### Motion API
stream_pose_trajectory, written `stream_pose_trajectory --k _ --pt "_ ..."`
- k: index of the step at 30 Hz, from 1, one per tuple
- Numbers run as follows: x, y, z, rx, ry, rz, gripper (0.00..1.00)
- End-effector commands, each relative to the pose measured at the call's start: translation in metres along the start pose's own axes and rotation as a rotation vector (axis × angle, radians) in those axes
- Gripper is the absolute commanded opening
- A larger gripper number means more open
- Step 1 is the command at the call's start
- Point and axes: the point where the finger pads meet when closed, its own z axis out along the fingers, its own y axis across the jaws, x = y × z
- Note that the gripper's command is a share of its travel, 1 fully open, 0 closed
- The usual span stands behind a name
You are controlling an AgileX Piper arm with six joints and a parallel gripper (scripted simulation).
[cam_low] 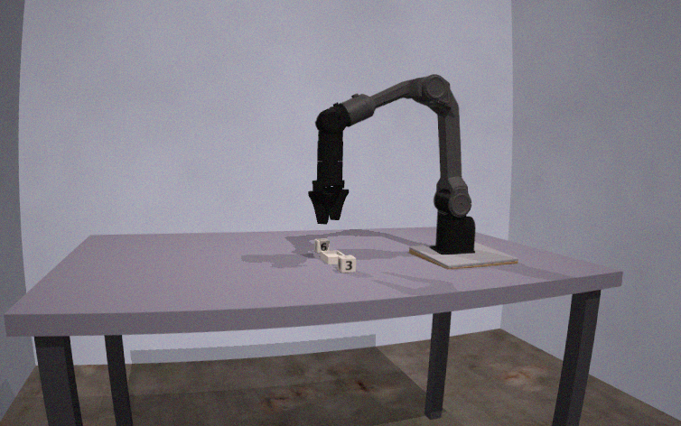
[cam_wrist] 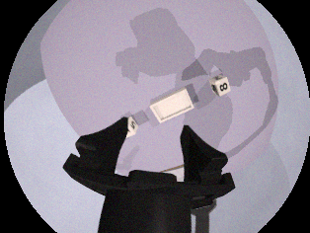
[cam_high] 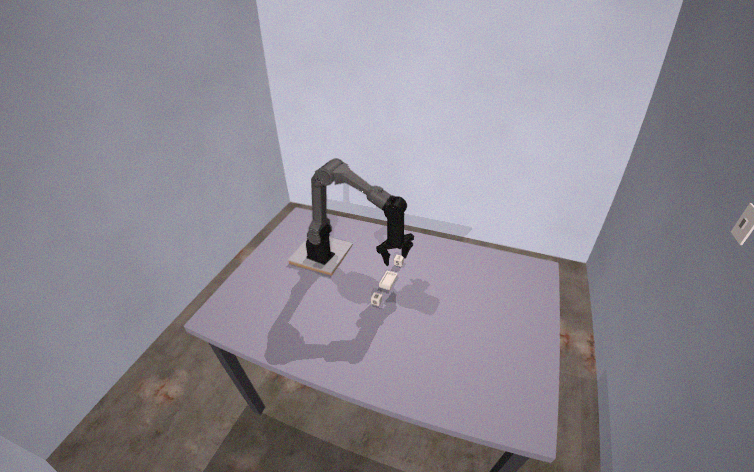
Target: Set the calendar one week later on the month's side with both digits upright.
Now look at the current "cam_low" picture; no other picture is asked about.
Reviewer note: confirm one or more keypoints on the white cube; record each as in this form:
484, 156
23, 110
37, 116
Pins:
346, 263
321, 245

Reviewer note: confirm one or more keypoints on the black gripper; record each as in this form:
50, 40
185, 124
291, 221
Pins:
328, 200

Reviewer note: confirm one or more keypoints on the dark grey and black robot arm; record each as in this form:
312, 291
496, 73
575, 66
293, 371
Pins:
455, 233

